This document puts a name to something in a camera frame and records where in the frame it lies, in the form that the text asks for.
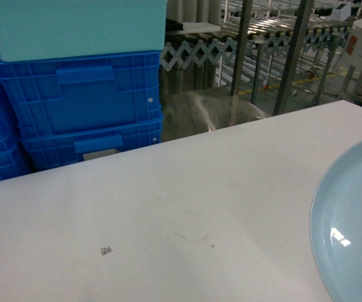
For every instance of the light blue round tray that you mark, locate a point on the light blue round tray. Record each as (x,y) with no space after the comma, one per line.
(336,226)

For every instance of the white board on conveyor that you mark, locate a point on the white board on conveyor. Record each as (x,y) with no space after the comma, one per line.
(192,28)

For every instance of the blue crate under teal tub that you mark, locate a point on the blue crate under teal tub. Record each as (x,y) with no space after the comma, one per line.
(60,96)

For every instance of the lower blue crate right stack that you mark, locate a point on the lower blue crate right stack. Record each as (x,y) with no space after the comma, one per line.
(53,151)

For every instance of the blue crate stack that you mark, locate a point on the blue crate stack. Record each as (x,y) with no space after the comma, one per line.
(53,151)
(15,162)

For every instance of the lower blue crate middle stack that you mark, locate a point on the lower blue crate middle stack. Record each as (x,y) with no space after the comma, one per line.
(15,162)

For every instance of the teal plastic tub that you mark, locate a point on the teal plastic tub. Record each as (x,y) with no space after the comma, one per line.
(37,30)

